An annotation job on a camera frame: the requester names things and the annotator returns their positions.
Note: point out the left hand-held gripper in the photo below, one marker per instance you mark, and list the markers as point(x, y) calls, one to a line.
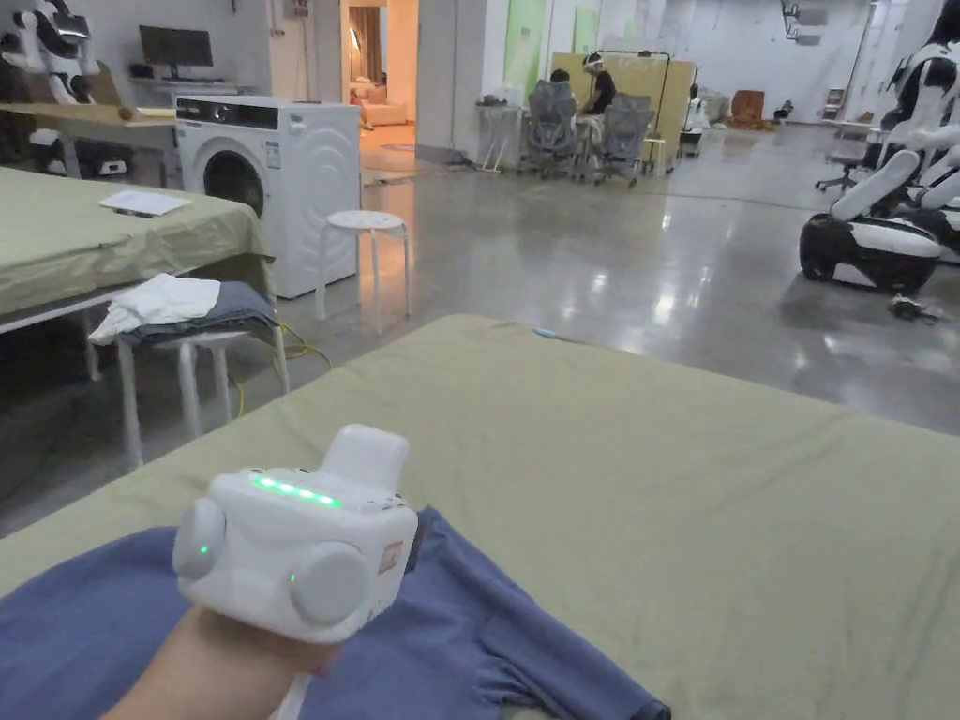
point(300, 540)

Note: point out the dark blue shirt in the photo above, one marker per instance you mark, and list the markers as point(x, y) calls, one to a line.
point(465, 645)

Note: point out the person's left hand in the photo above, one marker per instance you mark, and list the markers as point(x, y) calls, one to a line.
point(247, 649)

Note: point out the grey blue garment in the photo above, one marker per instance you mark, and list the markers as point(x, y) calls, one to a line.
point(240, 311)

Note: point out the white cloth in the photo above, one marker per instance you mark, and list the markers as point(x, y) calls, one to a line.
point(165, 300)

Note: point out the small light blue object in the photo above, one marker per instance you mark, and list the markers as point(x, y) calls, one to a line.
point(544, 332)

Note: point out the white washing machine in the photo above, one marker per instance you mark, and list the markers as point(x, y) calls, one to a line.
point(300, 187)

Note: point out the white paper sheet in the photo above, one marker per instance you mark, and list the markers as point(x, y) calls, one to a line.
point(142, 202)

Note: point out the bed with pale green sheet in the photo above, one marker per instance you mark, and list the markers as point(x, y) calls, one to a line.
point(675, 510)

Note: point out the beige sofa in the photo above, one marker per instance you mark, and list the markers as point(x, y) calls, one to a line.
point(379, 109)

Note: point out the white desk with monitor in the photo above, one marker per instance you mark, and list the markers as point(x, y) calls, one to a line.
point(176, 49)

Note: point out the large black and white robot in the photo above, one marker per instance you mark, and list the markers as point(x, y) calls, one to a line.
point(877, 240)

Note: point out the small dark floor object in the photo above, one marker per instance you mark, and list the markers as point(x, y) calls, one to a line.
point(909, 307)

